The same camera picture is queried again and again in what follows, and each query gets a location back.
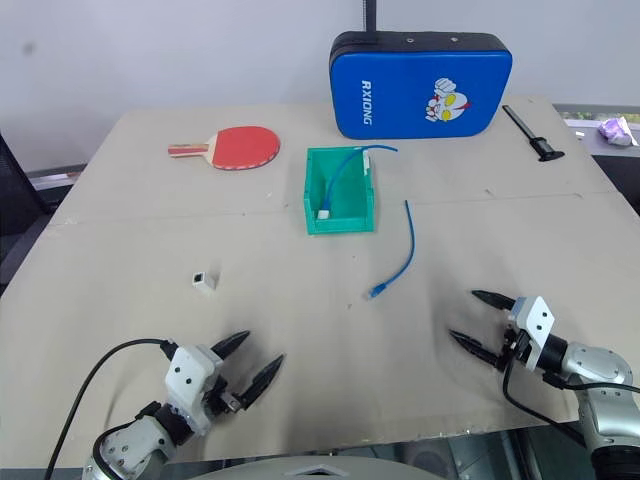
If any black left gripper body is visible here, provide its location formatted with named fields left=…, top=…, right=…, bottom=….
left=203, top=375, right=242, bottom=418

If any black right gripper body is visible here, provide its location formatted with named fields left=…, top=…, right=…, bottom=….
left=495, top=323, right=532, bottom=372

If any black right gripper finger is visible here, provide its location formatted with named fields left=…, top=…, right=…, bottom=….
left=471, top=289, right=517, bottom=311
left=448, top=328, right=501, bottom=367

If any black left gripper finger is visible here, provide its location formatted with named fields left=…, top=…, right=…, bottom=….
left=236, top=353, right=285, bottom=411
left=210, top=330, right=251, bottom=358

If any small white cube adapter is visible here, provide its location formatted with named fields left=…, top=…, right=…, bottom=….
left=190, top=270, right=221, bottom=294

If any grey rounded robot body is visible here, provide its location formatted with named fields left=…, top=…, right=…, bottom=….
left=159, top=452, right=451, bottom=480

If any black vernier caliper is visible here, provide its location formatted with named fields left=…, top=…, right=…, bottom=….
left=501, top=104, right=566, bottom=163

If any green plastic bin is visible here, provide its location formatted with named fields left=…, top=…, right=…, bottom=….
left=303, top=145, right=376, bottom=236

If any grey side table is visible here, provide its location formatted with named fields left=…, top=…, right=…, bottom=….
left=551, top=102, right=640, bottom=219

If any red table tennis paddle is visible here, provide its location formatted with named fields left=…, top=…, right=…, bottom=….
left=167, top=126, right=282, bottom=172

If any crumpled purple white wrapper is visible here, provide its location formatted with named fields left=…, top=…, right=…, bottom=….
left=598, top=116, right=635, bottom=147

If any blue RXIONG kick pad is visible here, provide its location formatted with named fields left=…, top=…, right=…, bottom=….
left=328, top=30, right=514, bottom=141

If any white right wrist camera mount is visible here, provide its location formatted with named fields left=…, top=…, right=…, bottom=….
left=508, top=295, right=556, bottom=373

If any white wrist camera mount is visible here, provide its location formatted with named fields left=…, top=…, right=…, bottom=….
left=164, top=343, right=226, bottom=437
left=508, top=295, right=556, bottom=373

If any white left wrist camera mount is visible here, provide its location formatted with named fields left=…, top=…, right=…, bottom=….
left=164, top=343, right=226, bottom=437

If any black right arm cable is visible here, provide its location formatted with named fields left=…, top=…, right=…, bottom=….
left=502, top=357, right=640, bottom=442

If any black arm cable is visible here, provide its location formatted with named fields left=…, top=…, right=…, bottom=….
left=502, top=357, right=640, bottom=442
left=43, top=338, right=176, bottom=480

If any loose blue Ethernet cable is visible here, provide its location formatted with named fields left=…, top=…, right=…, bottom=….
left=368, top=200, right=417, bottom=301

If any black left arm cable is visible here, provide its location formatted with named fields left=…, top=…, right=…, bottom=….
left=43, top=338, right=176, bottom=480

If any blue Ethernet cable in bin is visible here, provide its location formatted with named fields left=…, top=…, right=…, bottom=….
left=316, top=144, right=400, bottom=220

